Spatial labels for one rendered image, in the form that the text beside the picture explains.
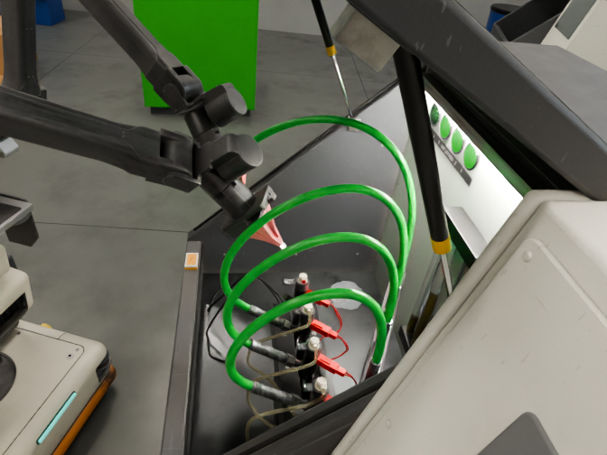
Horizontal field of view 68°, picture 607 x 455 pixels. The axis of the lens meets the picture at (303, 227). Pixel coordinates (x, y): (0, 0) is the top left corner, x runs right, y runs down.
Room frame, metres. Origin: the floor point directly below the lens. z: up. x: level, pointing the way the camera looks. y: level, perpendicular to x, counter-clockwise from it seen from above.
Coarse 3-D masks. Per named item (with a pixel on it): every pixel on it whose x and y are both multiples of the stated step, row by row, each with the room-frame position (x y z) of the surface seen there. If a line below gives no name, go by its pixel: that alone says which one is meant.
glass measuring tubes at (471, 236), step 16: (448, 208) 0.70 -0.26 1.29; (448, 224) 0.66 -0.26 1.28; (464, 224) 0.65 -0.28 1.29; (464, 240) 0.60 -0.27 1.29; (480, 240) 0.61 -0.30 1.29; (448, 256) 0.64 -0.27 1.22; (464, 256) 0.59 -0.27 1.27; (432, 272) 0.68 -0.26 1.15; (464, 272) 0.58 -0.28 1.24; (432, 288) 0.65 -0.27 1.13; (416, 304) 0.68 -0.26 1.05; (432, 304) 0.64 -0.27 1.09; (416, 320) 0.68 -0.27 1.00; (400, 336) 0.69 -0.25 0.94; (416, 336) 0.64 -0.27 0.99
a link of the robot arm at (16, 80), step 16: (0, 0) 0.97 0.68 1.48; (16, 0) 0.96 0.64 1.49; (32, 0) 0.99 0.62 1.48; (16, 16) 0.96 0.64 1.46; (32, 16) 0.98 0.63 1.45; (16, 32) 0.95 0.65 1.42; (32, 32) 0.98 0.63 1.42; (16, 48) 0.95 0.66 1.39; (32, 48) 0.97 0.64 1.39; (16, 64) 0.95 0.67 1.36; (32, 64) 0.97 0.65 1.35; (16, 80) 0.94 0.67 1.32; (32, 80) 0.96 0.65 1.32
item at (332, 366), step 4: (320, 356) 0.50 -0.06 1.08; (324, 356) 0.50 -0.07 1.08; (320, 360) 0.49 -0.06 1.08; (324, 360) 0.49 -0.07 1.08; (328, 360) 0.49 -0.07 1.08; (332, 360) 0.49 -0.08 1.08; (316, 364) 0.49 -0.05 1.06; (320, 364) 0.49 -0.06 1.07; (324, 364) 0.48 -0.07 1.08; (328, 364) 0.48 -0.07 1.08; (332, 364) 0.48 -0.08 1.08; (336, 364) 0.48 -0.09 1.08; (324, 368) 0.48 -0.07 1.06; (328, 368) 0.48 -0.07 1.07; (332, 368) 0.48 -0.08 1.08; (336, 368) 0.48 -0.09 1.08; (340, 368) 0.48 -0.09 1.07; (332, 372) 0.47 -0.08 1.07; (336, 372) 0.47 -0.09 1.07; (340, 372) 0.47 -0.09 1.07; (344, 372) 0.47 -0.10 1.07
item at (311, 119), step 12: (288, 120) 0.75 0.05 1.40; (300, 120) 0.74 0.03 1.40; (312, 120) 0.73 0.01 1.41; (324, 120) 0.73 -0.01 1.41; (336, 120) 0.73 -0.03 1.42; (348, 120) 0.72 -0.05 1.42; (264, 132) 0.75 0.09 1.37; (276, 132) 0.75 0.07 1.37; (372, 132) 0.71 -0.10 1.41; (384, 144) 0.71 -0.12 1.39; (396, 156) 0.70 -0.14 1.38; (408, 168) 0.71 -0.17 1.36; (408, 180) 0.70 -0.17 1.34; (408, 192) 0.70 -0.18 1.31; (408, 204) 0.70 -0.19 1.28; (408, 216) 0.70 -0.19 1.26; (408, 228) 0.69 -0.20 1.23; (408, 240) 0.69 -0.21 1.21; (408, 252) 0.70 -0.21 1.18
